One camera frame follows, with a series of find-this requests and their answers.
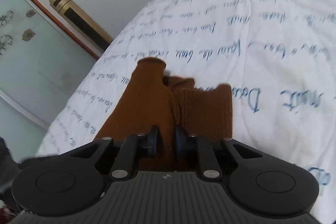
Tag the white bedsheet with blue script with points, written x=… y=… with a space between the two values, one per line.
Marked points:
x=278 y=56

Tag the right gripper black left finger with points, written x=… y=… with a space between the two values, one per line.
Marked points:
x=73 y=181

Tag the brown knit sweater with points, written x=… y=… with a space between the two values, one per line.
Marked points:
x=151 y=98

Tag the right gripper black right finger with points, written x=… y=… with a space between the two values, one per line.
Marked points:
x=258 y=182

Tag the frosted glass wardrobe door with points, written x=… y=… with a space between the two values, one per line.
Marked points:
x=40 y=69

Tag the gold tower air conditioner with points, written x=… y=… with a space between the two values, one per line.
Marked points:
x=82 y=22

